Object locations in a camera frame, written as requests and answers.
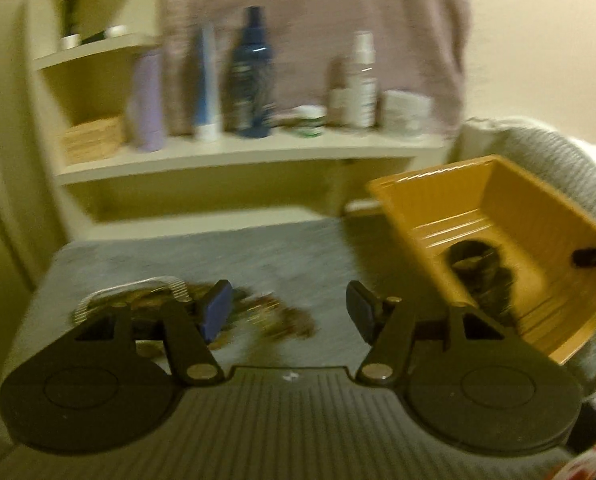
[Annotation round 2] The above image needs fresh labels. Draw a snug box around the black white tube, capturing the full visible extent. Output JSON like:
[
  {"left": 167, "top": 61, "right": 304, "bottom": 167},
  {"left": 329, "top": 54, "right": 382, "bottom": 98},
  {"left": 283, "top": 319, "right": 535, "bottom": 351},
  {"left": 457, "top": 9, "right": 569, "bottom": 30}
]
[
  {"left": 80, "top": 25, "right": 128, "bottom": 46},
  {"left": 60, "top": 0, "right": 81, "bottom": 51}
]

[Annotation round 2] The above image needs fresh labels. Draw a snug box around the black wrist watch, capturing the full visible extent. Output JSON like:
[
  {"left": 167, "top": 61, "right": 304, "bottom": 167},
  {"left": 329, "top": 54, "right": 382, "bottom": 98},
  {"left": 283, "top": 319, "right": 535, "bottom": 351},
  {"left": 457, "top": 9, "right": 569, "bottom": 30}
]
[{"left": 448, "top": 241, "right": 521, "bottom": 332}]

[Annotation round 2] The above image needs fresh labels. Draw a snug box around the small cardboard box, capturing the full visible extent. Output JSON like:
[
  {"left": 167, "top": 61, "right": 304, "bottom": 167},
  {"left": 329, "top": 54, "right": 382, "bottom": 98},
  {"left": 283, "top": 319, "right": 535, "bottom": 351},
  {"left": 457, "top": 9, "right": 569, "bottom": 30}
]
[{"left": 58, "top": 116, "right": 126, "bottom": 165}]

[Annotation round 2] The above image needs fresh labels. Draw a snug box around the cream shelf unit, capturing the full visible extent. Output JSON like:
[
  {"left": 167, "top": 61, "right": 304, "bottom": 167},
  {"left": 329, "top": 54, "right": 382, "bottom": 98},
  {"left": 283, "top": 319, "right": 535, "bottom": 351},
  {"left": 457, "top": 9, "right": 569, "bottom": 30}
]
[{"left": 30, "top": 0, "right": 449, "bottom": 226}]

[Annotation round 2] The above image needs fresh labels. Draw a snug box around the large white jar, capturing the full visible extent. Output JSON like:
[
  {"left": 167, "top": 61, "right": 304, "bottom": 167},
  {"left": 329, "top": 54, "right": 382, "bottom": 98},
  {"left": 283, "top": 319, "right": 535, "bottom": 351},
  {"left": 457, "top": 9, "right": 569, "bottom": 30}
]
[{"left": 380, "top": 90, "right": 433, "bottom": 137}]

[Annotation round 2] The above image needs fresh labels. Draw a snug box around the grey towel mat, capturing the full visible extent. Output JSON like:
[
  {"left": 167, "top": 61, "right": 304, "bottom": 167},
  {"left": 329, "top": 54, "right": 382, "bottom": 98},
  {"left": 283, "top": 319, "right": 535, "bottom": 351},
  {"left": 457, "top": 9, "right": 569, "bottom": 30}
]
[{"left": 0, "top": 217, "right": 459, "bottom": 441}]

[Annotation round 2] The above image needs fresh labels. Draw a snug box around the small brown bottle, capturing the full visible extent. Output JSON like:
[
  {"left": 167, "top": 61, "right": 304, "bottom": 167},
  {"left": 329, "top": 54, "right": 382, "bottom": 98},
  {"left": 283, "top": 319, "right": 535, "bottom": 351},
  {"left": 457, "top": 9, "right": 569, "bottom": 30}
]
[{"left": 328, "top": 57, "right": 351, "bottom": 127}]

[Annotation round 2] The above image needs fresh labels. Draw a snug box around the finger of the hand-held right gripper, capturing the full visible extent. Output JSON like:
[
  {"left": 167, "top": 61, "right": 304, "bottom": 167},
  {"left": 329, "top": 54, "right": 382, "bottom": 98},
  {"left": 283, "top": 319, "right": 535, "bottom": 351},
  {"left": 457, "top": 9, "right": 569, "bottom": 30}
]
[{"left": 571, "top": 245, "right": 596, "bottom": 278}]

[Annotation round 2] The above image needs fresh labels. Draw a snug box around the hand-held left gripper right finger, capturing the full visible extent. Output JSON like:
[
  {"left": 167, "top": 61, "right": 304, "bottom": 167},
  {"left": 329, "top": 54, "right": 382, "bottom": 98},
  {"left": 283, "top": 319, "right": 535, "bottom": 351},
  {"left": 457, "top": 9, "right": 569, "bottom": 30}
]
[{"left": 346, "top": 281, "right": 516, "bottom": 388}]

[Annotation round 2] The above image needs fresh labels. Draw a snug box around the white pillow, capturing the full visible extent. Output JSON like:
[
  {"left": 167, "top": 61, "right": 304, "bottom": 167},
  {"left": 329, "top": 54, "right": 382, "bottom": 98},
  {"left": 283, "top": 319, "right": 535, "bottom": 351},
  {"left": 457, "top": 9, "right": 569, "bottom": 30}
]
[{"left": 460, "top": 117, "right": 596, "bottom": 161}]

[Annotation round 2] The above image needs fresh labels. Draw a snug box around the small green white jar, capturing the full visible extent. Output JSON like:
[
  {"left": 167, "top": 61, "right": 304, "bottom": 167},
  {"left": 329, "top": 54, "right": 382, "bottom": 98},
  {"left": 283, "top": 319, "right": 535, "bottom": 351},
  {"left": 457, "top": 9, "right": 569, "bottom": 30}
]
[{"left": 295, "top": 105, "right": 327, "bottom": 137}]

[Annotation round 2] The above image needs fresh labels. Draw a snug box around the lavender tube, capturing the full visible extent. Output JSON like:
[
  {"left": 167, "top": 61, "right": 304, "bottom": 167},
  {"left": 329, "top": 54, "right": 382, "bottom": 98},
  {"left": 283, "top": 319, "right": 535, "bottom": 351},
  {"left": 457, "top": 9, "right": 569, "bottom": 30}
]
[{"left": 128, "top": 50, "right": 167, "bottom": 152}]

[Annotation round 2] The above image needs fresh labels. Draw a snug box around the pink hanging towel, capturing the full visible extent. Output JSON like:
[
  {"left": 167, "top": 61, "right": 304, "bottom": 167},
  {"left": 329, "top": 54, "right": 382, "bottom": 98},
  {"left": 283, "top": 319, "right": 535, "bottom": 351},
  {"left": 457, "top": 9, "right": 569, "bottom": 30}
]
[{"left": 158, "top": 0, "right": 471, "bottom": 136}]

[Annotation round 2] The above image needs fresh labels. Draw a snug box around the grey patterned pillow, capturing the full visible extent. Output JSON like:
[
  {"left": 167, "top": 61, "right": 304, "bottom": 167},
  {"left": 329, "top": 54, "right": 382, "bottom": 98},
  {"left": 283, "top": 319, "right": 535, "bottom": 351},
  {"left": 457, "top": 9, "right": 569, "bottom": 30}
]
[{"left": 503, "top": 125, "right": 596, "bottom": 256}]

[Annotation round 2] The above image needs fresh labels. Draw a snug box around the clear spray bottle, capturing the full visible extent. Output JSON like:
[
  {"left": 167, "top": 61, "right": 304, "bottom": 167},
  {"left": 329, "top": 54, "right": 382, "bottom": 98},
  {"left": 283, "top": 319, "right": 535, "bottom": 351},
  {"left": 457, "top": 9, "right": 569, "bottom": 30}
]
[{"left": 346, "top": 31, "right": 379, "bottom": 128}]

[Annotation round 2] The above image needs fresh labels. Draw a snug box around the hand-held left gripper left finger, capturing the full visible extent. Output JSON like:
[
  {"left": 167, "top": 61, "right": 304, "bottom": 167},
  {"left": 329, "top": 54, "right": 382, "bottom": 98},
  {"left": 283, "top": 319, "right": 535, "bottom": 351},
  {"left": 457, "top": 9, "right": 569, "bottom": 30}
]
[{"left": 72, "top": 280, "right": 233, "bottom": 388}]

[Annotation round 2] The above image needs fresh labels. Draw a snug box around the orange plastic tray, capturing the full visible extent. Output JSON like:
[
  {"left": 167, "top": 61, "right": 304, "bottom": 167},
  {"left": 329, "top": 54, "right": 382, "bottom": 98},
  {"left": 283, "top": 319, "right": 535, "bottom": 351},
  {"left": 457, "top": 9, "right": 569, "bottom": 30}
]
[{"left": 367, "top": 156, "right": 596, "bottom": 366}]

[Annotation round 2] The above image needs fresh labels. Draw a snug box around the white pearl necklace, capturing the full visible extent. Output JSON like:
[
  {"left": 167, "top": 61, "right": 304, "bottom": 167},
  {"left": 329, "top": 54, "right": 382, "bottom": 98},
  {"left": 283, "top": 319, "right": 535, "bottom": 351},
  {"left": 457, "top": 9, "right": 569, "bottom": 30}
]
[{"left": 72, "top": 275, "right": 191, "bottom": 327}]

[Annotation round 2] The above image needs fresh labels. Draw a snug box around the brown wooden bead necklace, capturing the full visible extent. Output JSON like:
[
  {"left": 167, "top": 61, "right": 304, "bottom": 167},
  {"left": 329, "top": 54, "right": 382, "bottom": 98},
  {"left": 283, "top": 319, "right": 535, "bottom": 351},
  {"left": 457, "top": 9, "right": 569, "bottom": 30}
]
[{"left": 128, "top": 282, "right": 319, "bottom": 352}]

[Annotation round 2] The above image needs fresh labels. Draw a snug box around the dark blue spray bottle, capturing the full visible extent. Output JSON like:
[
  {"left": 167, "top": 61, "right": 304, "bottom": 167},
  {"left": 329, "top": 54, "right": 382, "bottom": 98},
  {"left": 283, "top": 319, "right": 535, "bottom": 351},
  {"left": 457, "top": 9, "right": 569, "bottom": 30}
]
[{"left": 225, "top": 6, "right": 275, "bottom": 138}]

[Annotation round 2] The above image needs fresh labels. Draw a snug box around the blue white tube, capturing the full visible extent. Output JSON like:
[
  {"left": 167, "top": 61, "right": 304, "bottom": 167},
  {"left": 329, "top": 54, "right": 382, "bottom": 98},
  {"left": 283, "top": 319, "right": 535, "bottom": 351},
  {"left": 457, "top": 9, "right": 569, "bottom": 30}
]
[{"left": 194, "top": 22, "right": 223, "bottom": 141}]

